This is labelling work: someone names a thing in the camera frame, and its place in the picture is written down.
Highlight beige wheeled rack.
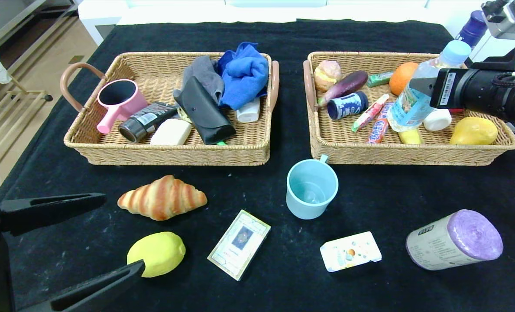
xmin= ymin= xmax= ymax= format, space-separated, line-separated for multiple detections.
xmin=0 ymin=77 xmax=55 ymax=181

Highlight toy burger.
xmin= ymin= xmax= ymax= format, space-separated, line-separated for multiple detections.
xmin=314 ymin=60 xmax=342 ymax=93

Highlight croissant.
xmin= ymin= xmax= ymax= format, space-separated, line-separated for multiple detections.
xmin=118 ymin=175 xmax=208 ymax=221

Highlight playing card box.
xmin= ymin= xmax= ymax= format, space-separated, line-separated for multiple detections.
xmin=207 ymin=210 xmax=272 ymax=281

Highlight small white box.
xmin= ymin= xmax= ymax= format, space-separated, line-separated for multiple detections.
xmin=320 ymin=231 xmax=382 ymax=273

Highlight green candy pack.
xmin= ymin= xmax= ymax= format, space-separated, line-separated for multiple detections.
xmin=366 ymin=71 xmax=394 ymax=88

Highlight blue cloth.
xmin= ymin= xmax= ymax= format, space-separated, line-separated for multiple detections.
xmin=217 ymin=42 xmax=270 ymax=111

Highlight black cosmetic tube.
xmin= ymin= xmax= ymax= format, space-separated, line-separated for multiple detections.
xmin=119 ymin=102 xmax=180 ymax=144

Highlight orange candy roll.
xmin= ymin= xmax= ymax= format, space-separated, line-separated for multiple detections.
xmin=367 ymin=102 xmax=395 ymax=144

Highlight yellow lemon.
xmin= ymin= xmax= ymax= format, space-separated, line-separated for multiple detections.
xmin=127 ymin=231 xmax=187 ymax=278

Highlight beige shelf frame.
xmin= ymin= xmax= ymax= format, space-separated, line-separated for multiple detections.
xmin=0 ymin=0 xmax=81 ymax=55

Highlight black table cloth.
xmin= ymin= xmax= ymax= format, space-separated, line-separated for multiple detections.
xmin=0 ymin=19 xmax=515 ymax=312

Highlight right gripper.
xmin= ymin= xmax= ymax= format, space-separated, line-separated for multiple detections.
xmin=409 ymin=68 xmax=512 ymax=116

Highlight red white candy pack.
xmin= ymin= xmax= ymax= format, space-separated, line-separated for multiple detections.
xmin=351 ymin=94 xmax=389 ymax=133

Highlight orange fruit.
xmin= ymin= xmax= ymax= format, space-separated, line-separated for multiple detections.
xmin=389 ymin=62 xmax=420 ymax=97

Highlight purple garbage bag roll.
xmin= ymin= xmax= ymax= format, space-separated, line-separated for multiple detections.
xmin=405 ymin=209 xmax=504 ymax=271

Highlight purple eggplant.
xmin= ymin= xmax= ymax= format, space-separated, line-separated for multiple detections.
xmin=317 ymin=71 xmax=369 ymax=108

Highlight teal plastic cup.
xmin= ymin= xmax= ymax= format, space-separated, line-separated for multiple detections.
xmin=286 ymin=155 xmax=339 ymax=220

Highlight white yogurt bottle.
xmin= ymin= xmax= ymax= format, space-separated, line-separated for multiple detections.
xmin=423 ymin=108 xmax=452 ymax=132

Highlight white soap bar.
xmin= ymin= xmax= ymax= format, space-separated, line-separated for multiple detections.
xmin=150 ymin=118 xmax=193 ymax=146

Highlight white spray bottle purple cap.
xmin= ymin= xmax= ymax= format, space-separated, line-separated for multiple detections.
xmin=455 ymin=11 xmax=487 ymax=48

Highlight pink mug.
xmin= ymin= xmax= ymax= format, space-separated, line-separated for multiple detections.
xmin=97 ymin=79 xmax=149 ymax=135

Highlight clear water bottle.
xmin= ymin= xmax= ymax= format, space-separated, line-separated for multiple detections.
xmin=387 ymin=40 xmax=472 ymax=133

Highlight grey cloth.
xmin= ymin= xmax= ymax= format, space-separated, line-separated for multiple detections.
xmin=173 ymin=56 xmax=226 ymax=104

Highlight black glasses case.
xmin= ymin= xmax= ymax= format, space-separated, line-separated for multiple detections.
xmin=173 ymin=76 xmax=237 ymax=146

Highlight wicker basket brown handles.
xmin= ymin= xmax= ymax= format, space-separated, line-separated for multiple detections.
xmin=60 ymin=52 xmax=280 ymax=167
xmin=303 ymin=52 xmax=515 ymax=167

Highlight yellow banana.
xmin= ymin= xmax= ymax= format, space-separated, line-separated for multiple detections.
xmin=398 ymin=128 xmax=422 ymax=145

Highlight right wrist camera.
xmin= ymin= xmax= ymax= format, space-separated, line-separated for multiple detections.
xmin=470 ymin=0 xmax=515 ymax=72

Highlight blue can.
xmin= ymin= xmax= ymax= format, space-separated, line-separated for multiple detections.
xmin=327 ymin=92 xmax=369 ymax=121

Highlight yellow mango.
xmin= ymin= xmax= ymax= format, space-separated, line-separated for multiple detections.
xmin=449 ymin=117 xmax=498 ymax=146

